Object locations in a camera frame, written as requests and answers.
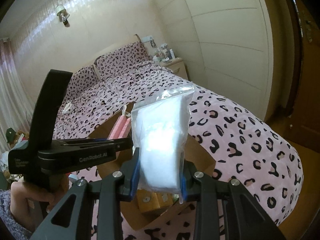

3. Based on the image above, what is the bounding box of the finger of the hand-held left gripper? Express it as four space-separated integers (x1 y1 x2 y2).
53 138 114 146
60 138 133 153

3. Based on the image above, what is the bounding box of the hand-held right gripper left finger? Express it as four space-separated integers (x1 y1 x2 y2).
30 147 141 240

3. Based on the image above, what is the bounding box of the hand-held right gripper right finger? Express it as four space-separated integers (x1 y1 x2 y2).
179 160 287 240

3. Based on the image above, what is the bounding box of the orange cardboard carton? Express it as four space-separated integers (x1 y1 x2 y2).
137 189 160 214

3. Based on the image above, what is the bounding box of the brown cardboard box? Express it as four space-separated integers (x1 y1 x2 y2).
86 102 217 230

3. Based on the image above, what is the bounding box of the clear bag of cotton pads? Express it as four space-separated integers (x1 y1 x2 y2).
130 84 195 203

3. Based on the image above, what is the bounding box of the person's left forearm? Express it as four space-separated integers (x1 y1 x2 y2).
0 189 29 240

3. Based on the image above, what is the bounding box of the person's left hand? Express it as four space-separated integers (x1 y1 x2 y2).
10 174 72 230

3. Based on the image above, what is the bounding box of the dark green cap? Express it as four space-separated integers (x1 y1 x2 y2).
5 127 16 143

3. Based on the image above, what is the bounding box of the leopard print pillow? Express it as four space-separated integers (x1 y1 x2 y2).
96 41 149 80
66 66 99 98

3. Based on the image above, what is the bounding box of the leopard print bed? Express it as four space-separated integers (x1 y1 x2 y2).
54 62 304 240

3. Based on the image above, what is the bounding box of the pale curtain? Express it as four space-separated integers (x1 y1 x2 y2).
0 39 34 155

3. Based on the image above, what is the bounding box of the wooden nightstand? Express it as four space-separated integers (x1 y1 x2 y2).
160 58 188 80

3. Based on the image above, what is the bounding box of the group of small cosmetic bottles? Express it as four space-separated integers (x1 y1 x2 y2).
152 44 177 62

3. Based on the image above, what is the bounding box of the white panelled wardrobe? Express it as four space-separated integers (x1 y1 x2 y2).
147 0 273 120

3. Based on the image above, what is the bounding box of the wooden door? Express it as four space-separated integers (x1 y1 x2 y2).
265 0 320 145

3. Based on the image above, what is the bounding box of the wall lamp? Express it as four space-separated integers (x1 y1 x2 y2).
55 4 70 27

